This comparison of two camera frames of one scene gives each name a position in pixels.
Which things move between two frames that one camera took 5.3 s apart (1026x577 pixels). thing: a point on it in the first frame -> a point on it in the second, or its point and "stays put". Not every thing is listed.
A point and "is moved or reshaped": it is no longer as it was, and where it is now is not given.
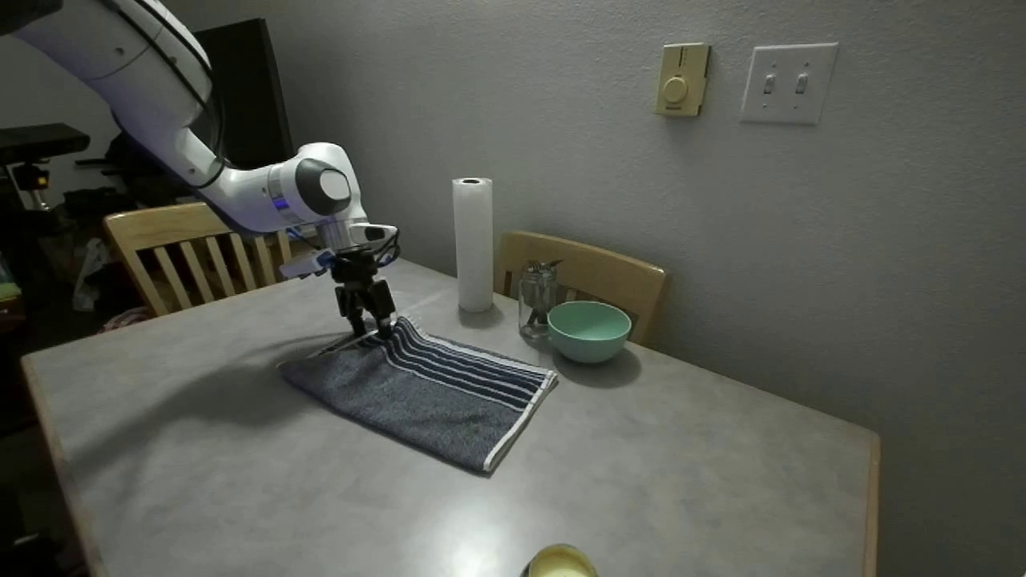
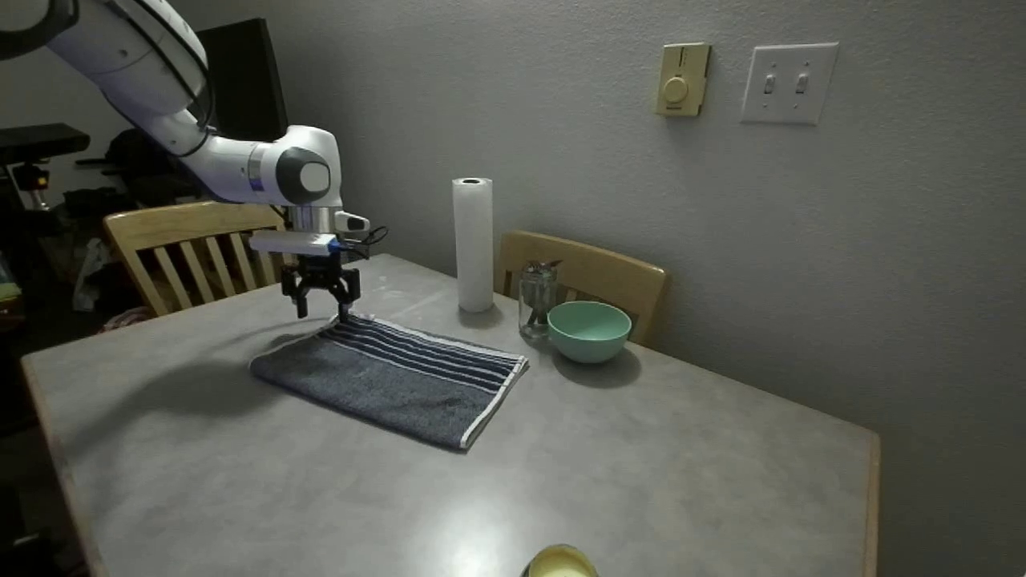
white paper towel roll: (475, 245) stays put
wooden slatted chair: (188, 254) stays put
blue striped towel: (428, 391) is moved or reshaped
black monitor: (243, 109) stays put
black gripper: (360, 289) -> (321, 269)
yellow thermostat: (684, 78) stays put
